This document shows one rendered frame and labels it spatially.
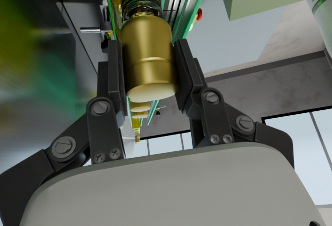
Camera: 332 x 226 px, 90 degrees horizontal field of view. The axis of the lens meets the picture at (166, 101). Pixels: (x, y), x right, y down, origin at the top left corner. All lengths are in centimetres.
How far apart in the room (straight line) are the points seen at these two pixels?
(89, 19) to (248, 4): 47
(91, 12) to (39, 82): 30
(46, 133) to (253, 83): 336
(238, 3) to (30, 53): 55
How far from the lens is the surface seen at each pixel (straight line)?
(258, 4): 66
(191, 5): 41
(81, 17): 52
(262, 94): 343
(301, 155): 347
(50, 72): 28
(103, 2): 46
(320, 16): 48
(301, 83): 368
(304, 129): 352
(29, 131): 22
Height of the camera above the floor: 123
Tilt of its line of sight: 16 degrees down
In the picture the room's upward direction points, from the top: 171 degrees clockwise
